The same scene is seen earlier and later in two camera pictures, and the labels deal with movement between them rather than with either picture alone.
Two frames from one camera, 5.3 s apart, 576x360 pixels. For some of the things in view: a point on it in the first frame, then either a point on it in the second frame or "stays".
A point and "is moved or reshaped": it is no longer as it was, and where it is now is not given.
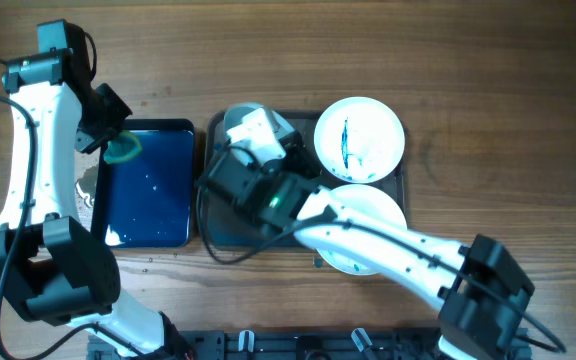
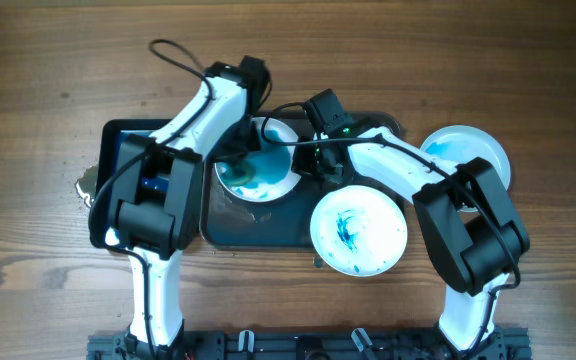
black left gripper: [119, 114] -> [218, 152]
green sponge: [125, 147] is moved or reshaped
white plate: [366, 208] stays
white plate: [359, 140] -> [459, 144]
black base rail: [343, 344] stays
